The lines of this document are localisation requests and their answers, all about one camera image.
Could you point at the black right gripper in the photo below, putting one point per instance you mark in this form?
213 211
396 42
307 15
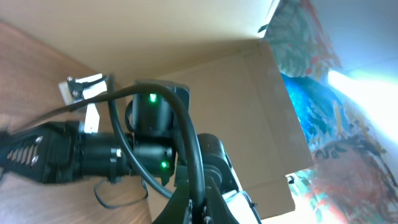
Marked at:
61 152

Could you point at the black cable gold plugs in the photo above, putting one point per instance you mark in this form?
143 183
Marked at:
127 192

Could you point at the brown cardboard box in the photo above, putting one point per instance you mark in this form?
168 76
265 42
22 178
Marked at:
243 101

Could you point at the colourful painted cloth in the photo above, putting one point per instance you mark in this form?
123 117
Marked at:
338 60

